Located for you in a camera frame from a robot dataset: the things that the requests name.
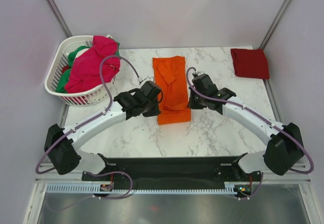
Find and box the white plastic laundry basket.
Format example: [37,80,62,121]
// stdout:
[45,35,120,105]

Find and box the magenta t-shirt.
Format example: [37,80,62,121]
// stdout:
[64,35,119,94]

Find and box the red garment in basket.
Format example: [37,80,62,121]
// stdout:
[62,65,71,75]

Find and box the folded dark red t-shirt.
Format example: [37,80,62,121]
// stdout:
[230,48,270,80]

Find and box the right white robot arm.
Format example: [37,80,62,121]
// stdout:
[188,72,304,180]

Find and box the white slotted cable duct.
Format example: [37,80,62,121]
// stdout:
[46,183,237,195]

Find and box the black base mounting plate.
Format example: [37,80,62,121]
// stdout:
[82,156,261,189]

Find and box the orange t-shirt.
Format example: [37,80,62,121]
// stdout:
[152,56,191,125]

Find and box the green t-shirt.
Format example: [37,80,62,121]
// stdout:
[56,35,119,94]

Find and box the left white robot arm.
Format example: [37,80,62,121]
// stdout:
[44,81,162,180]

